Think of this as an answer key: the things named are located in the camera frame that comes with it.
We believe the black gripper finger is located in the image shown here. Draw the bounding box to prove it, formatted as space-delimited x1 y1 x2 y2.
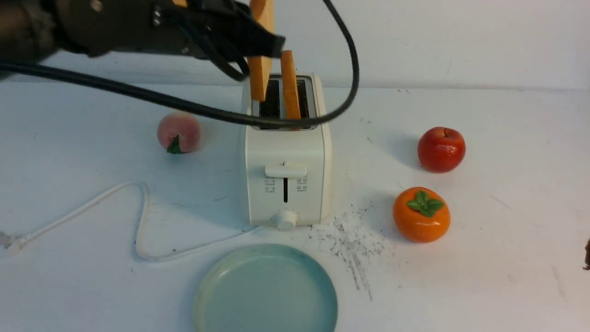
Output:
188 0 286 60

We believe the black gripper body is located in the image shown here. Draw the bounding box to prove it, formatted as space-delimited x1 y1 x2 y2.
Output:
40 0 204 58

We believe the toast slice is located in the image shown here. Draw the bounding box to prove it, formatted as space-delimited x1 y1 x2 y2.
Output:
248 0 275 102
281 50 301 119

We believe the pink peach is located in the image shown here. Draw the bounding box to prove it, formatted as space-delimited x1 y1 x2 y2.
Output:
157 112 201 154

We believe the white two-slot toaster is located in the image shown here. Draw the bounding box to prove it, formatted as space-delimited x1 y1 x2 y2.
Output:
239 73 332 231

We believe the red apple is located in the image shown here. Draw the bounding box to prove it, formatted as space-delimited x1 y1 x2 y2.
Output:
417 127 466 173

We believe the light green round plate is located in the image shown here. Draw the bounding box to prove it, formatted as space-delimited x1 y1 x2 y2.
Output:
192 243 338 332

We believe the orange persimmon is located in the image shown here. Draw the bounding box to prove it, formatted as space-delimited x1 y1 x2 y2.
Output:
392 187 451 243

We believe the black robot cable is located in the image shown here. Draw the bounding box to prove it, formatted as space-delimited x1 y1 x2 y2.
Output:
0 0 360 130

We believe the white power cord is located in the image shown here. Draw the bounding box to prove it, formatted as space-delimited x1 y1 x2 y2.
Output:
0 181 266 263

